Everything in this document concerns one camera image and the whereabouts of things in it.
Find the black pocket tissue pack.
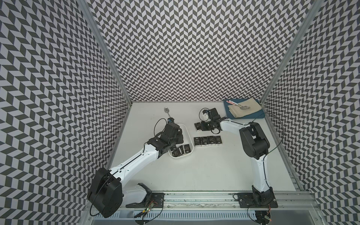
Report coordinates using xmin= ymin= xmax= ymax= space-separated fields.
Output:
xmin=207 ymin=136 xmax=216 ymax=145
xmin=172 ymin=148 xmax=184 ymax=158
xmin=201 ymin=136 xmax=209 ymax=146
xmin=214 ymin=136 xmax=223 ymax=145
xmin=194 ymin=122 xmax=202 ymax=131
xmin=183 ymin=144 xmax=191 ymax=154
xmin=194 ymin=137 xmax=202 ymax=147

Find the white plastic storage box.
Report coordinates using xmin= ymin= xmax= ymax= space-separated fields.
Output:
xmin=168 ymin=123 xmax=194 ymax=159

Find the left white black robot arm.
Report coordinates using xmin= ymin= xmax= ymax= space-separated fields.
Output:
xmin=87 ymin=117 xmax=183 ymax=218

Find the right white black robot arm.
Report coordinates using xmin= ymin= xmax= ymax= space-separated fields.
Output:
xmin=199 ymin=108 xmax=274 ymax=206

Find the beige folded cloth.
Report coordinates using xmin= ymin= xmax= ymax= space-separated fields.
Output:
xmin=228 ymin=98 xmax=262 ymax=118

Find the teal tray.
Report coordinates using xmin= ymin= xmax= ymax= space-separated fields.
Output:
xmin=223 ymin=98 xmax=264 ymax=119

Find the silver spoon patterned handle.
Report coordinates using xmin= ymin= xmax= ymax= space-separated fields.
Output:
xmin=164 ymin=107 xmax=171 ymax=118

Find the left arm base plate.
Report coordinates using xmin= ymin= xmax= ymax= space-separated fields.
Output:
xmin=126 ymin=193 xmax=165 ymax=209

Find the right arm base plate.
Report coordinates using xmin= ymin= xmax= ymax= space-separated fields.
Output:
xmin=236 ymin=192 xmax=278 ymax=209

